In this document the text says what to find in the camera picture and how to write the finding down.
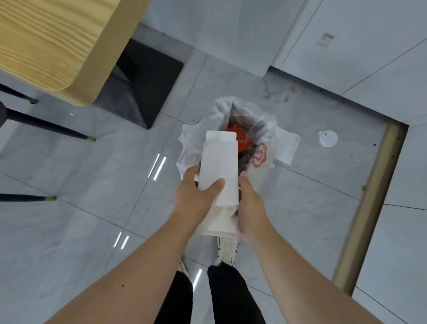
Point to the person's right hand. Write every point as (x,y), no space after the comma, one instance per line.
(252,217)

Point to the person's left hand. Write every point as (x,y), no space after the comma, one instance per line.
(191,203)

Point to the person's left thumb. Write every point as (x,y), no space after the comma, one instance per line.
(213,189)

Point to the person's right thumb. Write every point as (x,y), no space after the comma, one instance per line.
(245,187)

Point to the white paper carton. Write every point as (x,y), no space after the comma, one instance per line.
(220,160)

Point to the person's left forearm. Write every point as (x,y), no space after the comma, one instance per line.
(133,273)

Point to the person's right forearm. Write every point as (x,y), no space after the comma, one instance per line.
(300,283)

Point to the brown waste scraps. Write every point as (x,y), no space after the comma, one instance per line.
(246,160)

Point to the red packet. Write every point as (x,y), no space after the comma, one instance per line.
(243,137)

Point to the white plastic bag red logo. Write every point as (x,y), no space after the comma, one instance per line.
(263,133)

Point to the white paper receipt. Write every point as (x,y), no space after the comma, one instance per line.
(287,146)

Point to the white right shoe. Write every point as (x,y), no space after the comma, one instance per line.
(227,251)

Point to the white shoe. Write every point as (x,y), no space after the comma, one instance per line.
(227,251)
(183,267)

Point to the white left shoe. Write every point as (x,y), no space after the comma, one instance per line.
(183,267)

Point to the white round lid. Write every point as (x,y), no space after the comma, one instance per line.
(327,138)

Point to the black trousers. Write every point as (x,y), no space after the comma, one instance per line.
(230,297)

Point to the dark grey table base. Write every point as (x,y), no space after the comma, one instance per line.
(146,86)

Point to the gold door threshold strip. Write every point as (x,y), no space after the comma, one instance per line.
(373,207)

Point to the white label sticker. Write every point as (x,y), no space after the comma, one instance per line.
(326,39)

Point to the black chair leg gold tip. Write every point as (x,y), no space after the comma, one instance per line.
(50,125)
(26,197)
(16,93)

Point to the white cabinet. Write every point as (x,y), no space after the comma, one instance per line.
(360,43)

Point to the light wooden table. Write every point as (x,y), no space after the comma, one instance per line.
(50,40)

